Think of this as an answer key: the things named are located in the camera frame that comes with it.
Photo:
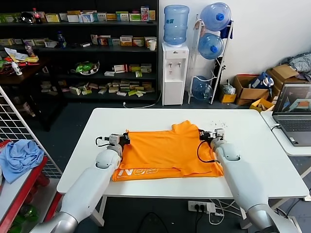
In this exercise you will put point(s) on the black clamp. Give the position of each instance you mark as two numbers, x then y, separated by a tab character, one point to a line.
223	67

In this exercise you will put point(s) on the green and white bowl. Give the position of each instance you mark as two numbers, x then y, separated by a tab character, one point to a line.
85	67

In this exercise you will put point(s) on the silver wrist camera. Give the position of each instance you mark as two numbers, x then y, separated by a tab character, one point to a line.
217	134
114	139

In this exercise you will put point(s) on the green yellow box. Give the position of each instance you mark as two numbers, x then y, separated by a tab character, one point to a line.
134	68

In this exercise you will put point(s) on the yellow snack packet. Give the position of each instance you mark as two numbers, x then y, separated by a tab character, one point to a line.
32	59

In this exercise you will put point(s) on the cardboard box with flap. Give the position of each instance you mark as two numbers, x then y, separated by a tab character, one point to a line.
281	72

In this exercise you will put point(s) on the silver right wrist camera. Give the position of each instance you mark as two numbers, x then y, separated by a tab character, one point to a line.
217	134

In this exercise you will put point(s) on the small white bottle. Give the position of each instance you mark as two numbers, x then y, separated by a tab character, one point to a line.
17	68

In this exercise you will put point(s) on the plain white box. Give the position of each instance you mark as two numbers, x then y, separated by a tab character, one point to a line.
74	18

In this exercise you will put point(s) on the cola bottle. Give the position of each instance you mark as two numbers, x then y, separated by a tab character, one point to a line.
37	17

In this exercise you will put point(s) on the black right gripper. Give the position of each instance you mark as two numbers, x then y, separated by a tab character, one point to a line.
205	136

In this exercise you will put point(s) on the white box blue stripe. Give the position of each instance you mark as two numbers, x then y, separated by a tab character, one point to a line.
114	42

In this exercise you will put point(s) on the pale green box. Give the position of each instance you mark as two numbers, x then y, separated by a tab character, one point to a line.
135	17

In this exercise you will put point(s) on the flat white carton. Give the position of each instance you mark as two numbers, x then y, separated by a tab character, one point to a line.
109	73

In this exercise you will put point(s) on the grey laptop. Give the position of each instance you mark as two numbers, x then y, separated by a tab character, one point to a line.
296	125

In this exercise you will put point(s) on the upright blue water jug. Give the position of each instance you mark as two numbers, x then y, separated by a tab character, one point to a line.
176	23

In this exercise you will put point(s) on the black shelf unit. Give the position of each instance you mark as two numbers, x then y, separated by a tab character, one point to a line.
109	23

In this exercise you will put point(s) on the open cardboard box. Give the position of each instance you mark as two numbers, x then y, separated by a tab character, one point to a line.
250	94

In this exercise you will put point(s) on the wide green box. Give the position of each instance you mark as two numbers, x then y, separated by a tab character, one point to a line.
9	18

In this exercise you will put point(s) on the white box green print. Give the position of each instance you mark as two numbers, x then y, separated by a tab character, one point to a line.
75	90

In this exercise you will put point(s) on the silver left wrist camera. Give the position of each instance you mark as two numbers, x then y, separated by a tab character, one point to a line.
114	139

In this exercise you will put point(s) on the green plastic bottle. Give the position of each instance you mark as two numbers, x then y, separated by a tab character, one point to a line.
26	213

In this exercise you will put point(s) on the white paper sheet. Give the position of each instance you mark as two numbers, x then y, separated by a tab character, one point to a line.
15	54

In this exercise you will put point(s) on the blue bag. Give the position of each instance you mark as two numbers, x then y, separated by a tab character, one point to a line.
257	80

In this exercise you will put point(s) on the crumpled light blue cloth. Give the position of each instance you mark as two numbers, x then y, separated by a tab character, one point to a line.
19	157

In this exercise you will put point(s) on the open yellow box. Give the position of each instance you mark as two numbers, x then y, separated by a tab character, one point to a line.
257	106

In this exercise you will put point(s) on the purple drink bottle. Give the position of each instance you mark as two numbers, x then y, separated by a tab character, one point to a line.
29	49

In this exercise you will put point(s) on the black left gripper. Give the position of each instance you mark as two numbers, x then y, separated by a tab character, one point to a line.
125	140

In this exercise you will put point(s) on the red and white cart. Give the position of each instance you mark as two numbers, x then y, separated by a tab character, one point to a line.
36	173

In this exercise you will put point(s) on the orange white medicine box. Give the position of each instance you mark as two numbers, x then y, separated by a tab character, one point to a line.
138	42
126	41

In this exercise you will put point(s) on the flat yellow box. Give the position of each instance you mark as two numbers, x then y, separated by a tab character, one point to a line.
111	17

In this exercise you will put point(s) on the white water dispenser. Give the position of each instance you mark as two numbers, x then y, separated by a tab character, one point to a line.
173	84

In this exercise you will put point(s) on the grey blue clothes pile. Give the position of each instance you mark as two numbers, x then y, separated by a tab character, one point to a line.
301	62

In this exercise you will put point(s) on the white jug rack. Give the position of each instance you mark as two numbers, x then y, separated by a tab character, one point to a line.
213	95

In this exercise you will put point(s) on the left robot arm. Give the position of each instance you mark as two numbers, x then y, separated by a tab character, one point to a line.
85	184

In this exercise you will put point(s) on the white power strip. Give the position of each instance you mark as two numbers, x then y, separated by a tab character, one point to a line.
199	206

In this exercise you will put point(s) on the open white box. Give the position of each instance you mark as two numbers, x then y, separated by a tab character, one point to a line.
51	44

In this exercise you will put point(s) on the small yellow box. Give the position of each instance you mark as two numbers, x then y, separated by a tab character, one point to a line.
228	97

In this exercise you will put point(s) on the green beige box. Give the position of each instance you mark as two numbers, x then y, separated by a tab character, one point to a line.
146	68

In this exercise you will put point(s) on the large white table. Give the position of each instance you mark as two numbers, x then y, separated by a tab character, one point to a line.
255	145

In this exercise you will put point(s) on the blue drink bottle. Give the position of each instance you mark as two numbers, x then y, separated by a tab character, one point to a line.
62	40

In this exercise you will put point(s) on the dark glass bowl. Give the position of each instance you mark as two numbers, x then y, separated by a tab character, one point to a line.
27	18

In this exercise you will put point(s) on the dark wooden table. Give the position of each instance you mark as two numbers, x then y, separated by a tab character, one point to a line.
12	78

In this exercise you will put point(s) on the box with orange picture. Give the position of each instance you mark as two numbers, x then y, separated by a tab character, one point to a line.
104	41

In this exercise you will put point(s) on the dark blue hanging cloth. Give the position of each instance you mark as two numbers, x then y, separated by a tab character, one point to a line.
227	32

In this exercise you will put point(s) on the tall pink box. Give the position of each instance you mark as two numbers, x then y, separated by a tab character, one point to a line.
145	13

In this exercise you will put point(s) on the tilted blue water jug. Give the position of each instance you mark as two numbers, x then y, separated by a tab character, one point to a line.
210	46
201	89
213	16

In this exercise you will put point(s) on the flat white box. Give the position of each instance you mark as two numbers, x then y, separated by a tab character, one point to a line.
87	44

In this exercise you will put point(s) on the small white side table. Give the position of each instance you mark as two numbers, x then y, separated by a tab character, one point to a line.
297	150

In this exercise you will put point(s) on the grey plastic bag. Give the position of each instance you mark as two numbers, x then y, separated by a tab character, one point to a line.
229	88

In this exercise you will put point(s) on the white paper cup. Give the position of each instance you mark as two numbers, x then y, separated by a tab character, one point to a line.
152	45

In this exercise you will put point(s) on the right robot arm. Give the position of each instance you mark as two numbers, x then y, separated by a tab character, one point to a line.
243	179

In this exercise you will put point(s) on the white yellow medicine box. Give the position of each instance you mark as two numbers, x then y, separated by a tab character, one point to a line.
146	41

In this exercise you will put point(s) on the lime green box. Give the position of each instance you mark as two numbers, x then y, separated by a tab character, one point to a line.
133	93

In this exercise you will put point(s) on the orange t-shirt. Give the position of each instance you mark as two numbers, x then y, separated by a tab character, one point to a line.
165	150

